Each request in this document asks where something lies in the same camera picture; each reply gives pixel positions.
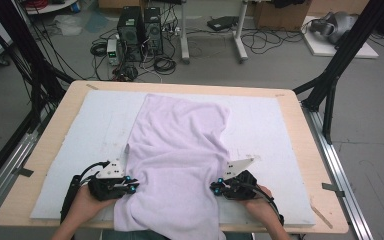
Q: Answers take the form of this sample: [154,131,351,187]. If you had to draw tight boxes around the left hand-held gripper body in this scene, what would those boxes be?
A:
[87,143,130,202]

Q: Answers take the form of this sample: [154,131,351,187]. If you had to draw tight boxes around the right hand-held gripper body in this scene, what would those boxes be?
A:
[222,157,258,200]

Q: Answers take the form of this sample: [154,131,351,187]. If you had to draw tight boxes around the lilac printed towel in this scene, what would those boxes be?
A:
[113,93,232,240]

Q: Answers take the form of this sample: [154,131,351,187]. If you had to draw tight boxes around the person's right hand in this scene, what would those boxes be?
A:
[241,184,281,224]

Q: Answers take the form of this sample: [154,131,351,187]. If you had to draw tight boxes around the white grid foam mat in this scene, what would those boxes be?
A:
[29,89,317,226]

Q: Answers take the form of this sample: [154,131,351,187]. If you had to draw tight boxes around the black tape piece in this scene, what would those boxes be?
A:
[14,166,35,178]

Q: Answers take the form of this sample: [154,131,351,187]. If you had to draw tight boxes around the tan tape strip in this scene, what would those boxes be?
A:
[309,203,334,230]

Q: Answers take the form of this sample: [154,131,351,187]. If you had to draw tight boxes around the grey tape piece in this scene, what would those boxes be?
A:
[321,182,346,198]

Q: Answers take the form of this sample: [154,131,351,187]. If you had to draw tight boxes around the white bench power supply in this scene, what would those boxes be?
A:
[106,38,121,66]

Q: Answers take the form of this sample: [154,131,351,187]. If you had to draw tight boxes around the large black computer tower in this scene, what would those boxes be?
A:
[117,5,145,63]

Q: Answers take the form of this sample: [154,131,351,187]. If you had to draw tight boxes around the slim black computer tower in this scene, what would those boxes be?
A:
[143,6,164,56]

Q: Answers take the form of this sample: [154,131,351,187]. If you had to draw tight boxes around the flat black box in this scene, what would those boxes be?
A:
[207,15,240,32]

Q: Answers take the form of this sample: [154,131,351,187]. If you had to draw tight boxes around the white floor board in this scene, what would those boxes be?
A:
[302,15,380,60]

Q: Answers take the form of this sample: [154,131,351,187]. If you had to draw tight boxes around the clear plastic sheet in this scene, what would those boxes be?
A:
[53,14,85,37]

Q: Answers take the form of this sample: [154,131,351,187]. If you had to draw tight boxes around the brown cardboard box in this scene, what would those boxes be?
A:
[253,0,313,33]

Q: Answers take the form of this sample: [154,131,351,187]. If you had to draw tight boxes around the grey rounded machine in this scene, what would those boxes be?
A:
[309,10,360,46]

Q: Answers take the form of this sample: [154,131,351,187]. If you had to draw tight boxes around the white round table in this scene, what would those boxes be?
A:
[24,0,81,16]

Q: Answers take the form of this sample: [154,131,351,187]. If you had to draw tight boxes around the aluminium rail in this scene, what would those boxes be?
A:
[0,131,53,228]
[301,103,376,240]

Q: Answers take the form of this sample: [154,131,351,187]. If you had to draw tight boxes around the tangled dark cable bundle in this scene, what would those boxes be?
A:
[111,63,140,83]

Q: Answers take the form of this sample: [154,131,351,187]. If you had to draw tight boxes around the coiled black cable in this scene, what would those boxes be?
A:
[153,55,178,76]
[89,41,109,58]

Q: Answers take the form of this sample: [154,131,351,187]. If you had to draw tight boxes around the loose black floor cables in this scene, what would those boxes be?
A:
[240,29,305,55]

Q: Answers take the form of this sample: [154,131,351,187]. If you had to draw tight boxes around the white metal stand frame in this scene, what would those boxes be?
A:
[179,0,250,65]

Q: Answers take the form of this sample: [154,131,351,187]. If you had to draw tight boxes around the black frame with cables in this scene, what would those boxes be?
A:
[0,0,76,198]

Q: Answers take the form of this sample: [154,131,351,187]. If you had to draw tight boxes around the black frame strut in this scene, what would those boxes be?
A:
[293,0,384,145]

